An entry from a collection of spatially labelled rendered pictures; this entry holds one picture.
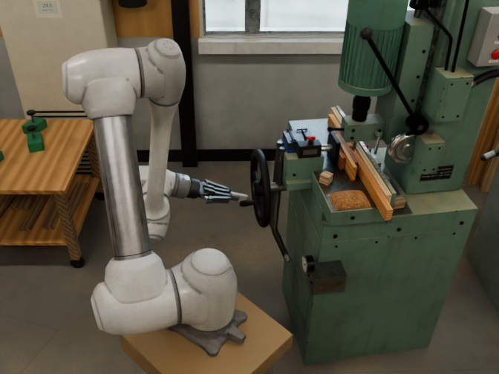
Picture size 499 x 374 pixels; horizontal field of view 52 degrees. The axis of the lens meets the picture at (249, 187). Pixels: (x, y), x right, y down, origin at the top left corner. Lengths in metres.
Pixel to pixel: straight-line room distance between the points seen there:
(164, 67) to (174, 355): 0.80
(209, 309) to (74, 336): 1.19
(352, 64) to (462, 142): 0.51
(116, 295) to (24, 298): 1.42
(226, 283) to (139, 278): 0.23
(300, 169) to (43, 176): 1.29
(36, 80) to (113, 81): 1.71
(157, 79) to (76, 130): 1.55
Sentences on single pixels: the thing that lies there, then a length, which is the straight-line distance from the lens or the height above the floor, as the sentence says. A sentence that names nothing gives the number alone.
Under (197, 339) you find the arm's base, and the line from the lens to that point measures 1.56.
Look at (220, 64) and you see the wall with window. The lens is 3.17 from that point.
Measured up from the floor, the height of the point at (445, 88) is 1.27.
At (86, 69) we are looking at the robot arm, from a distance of 1.38.
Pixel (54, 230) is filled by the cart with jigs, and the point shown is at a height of 0.18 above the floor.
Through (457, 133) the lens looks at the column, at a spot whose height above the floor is 1.05.
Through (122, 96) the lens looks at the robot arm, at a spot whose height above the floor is 1.34.
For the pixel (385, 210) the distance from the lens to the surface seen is 1.66.
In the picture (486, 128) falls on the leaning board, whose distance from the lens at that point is 3.41.
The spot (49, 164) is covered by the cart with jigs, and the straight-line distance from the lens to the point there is 2.67.
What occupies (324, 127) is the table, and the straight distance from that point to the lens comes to 2.11.
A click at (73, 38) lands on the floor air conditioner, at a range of 2.90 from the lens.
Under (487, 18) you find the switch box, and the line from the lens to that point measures 1.69.
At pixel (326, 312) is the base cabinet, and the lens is 2.12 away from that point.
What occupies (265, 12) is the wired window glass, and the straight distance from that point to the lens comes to 3.15.
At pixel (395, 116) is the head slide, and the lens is 1.80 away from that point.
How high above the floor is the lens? 1.94
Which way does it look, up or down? 37 degrees down
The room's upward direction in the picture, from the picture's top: 1 degrees clockwise
